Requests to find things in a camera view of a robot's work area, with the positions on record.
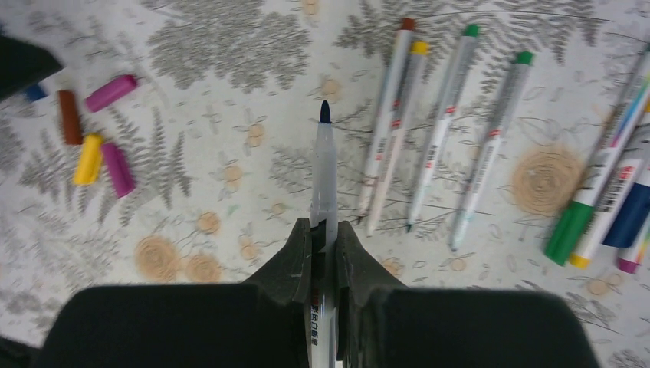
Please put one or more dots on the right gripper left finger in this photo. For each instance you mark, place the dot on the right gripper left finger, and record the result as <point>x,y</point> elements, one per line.
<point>255,323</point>

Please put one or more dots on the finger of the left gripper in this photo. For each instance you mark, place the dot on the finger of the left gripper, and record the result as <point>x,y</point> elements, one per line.
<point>23,65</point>

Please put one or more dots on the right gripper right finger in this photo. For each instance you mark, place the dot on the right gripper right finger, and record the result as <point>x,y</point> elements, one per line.
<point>384,323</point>

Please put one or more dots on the blue pen cap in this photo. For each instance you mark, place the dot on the blue pen cap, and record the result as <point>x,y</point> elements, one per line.
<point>35,92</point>

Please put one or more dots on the brown pen cap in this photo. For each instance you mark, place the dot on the brown pen cap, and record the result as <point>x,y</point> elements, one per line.
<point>70,118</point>

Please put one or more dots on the magenta pen cap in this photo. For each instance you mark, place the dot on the magenta pen cap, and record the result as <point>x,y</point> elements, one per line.
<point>111,92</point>

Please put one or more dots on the yellow pen cap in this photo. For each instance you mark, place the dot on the yellow pen cap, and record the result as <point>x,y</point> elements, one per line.
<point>90,159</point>

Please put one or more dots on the purple pen cap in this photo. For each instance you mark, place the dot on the purple pen cap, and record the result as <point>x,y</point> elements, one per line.
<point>118,169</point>

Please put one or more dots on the dark green end marker pen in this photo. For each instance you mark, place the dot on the dark green end marker pen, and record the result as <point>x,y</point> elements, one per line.
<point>497,125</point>

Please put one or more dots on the yellow cap marker pen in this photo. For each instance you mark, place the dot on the yellow cap marker pen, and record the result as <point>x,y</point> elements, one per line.
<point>401,117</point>

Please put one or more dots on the brown marker pen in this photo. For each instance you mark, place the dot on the brown marker pen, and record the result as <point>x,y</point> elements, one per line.
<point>383,117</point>

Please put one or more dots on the green cap marker pen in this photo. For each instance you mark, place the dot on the green cap marker pen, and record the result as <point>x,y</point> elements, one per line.
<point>447,104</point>

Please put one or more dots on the blue cap marker pen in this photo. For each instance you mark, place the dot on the blue cap marker pen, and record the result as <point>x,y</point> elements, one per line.
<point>324,222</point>

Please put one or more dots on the purple cap marker pen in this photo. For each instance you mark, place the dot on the purple cap marker pen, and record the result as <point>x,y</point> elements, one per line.
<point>630,259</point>

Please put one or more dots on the floral table mat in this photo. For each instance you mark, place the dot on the floral table mat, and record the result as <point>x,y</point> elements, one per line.
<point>218,136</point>

